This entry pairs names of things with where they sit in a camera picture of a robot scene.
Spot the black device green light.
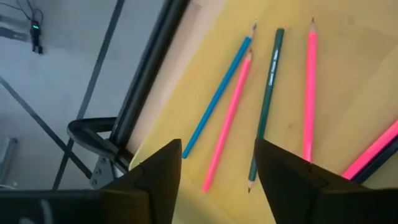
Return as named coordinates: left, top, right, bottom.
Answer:
left=29, top=19, right=44, bottom=55

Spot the black pencil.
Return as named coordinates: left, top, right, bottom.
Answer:
left=352, top=144, right=398, bottom=185

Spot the black curved hook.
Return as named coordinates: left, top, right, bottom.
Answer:
left=67, top=117, right=133, bottom=172

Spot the yellow plastic bin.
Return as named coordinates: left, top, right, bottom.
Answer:
left=129, top=0, right=398, bottom=224

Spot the pink pencil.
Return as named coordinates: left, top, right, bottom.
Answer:
left=201, top=49, right=253, bottom=194
left=341, top=119, right=398, bottom=181
left=302, top=17, right=319, bottom=163

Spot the grey metal corner bracket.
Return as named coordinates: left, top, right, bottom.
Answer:
left=89, top=155, right=116, bottom=190

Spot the green pencil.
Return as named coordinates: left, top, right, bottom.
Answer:
left=247, top=27, right=285, bottom=194

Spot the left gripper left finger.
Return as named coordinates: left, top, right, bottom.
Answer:
left=102, top=139, right=183, bottom=224

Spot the blue pencil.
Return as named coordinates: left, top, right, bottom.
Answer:
left=182, top=23, right=257, bottom=160

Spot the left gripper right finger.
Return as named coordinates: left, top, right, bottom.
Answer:
left=254, top=138, right=398, bottom=224

